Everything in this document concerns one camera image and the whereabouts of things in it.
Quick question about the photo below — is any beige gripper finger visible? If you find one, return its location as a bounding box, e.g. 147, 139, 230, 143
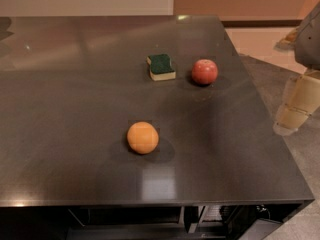
275, 28, 298, 50
273, 70, 320, 136

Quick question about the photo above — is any red apple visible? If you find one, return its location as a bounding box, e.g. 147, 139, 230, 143
191, 59, 218, 85

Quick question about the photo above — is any green yellow sponge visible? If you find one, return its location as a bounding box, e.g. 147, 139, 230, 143
146, 54, 176, 81

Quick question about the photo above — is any orange fruit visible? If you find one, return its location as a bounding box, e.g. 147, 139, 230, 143
127, 122, 159, 155

